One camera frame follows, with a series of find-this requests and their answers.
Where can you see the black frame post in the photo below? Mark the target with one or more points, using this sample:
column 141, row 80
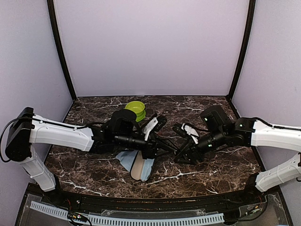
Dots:
column 59, row 48
column 243, row 49

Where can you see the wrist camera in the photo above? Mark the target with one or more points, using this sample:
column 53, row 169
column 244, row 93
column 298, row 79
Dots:
column 186, row 131
column 154, row 124

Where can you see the green plastic bowl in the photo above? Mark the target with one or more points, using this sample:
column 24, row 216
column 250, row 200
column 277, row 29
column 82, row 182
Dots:
column 137, row 107

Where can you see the green plastic plate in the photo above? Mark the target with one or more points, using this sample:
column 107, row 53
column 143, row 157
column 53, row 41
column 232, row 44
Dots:
column 140, row 116

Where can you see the light blue cloth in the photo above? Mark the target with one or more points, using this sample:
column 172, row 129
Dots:
column 126, row 158
column 147, row 169

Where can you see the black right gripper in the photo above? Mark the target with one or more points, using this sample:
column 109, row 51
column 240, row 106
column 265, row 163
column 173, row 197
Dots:
column 192, row 149

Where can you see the white slotted cable duct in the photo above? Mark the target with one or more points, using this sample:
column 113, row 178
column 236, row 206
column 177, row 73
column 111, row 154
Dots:
column 126, row 218

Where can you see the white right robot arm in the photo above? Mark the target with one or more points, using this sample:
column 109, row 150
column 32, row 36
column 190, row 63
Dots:
column 244, row 132

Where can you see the left black frame post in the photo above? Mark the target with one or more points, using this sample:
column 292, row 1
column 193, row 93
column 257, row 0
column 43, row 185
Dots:
column 59, row 48

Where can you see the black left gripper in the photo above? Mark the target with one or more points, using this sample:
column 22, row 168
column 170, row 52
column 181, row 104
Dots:
column 150, row 151

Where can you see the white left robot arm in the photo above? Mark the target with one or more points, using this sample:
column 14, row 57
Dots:
column 120, row 130

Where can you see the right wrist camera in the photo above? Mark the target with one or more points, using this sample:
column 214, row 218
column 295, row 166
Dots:
column 186, row 131

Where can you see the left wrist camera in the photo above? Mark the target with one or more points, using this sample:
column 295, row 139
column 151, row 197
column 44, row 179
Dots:
column 154, row 124

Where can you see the right black frame post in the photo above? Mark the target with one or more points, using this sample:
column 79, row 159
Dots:
column 243, row 49

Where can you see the black checkered glasses case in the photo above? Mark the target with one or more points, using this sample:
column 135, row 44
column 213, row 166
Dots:
column 141, row 168

